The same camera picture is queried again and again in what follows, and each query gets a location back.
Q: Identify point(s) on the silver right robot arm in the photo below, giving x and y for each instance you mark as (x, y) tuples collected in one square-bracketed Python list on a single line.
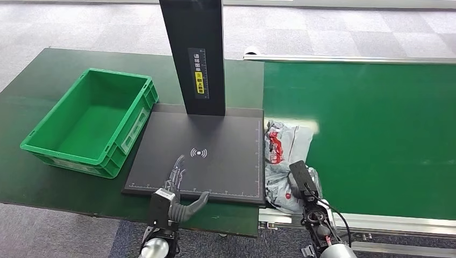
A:
[(320, 231)]

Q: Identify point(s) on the black yellow column label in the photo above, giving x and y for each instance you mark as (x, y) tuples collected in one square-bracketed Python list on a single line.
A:
[(198, 73)]

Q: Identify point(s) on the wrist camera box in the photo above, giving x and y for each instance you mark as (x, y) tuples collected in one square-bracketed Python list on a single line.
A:
[(160, 208), (303, 178)]

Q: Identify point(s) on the aluminium conveyor side rail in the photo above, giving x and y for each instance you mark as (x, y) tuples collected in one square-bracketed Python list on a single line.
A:
[(392, 222), (338, 58)]

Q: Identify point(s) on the green conveyor belt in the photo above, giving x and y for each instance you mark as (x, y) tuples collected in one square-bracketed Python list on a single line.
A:
[(374, 117)]

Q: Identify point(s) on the black scanner base plate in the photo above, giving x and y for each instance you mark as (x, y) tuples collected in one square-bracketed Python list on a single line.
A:
[(221, 171)]

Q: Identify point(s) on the green plastic crate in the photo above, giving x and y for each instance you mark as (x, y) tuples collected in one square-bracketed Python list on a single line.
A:
[(92, 123)]

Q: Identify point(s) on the dark green table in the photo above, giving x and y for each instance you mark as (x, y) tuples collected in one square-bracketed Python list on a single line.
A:
[(46, 185)]

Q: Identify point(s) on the grey plastic mailer package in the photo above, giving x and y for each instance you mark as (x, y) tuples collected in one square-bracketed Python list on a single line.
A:
[(281, 167)]

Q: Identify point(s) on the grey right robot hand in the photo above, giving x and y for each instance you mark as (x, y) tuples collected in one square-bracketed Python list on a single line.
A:
[(317, 185)]

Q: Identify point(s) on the black scanner column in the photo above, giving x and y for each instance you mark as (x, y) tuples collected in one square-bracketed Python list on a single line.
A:
[(196, 32)]

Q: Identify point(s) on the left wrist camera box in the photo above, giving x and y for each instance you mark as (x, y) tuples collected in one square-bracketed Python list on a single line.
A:
[(160, 208)]

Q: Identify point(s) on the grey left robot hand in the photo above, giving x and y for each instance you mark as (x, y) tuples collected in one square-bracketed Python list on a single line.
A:
[(181, 212)]

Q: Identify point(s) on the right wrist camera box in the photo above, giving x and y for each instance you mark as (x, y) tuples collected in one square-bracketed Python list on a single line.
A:
[(303, 178)]

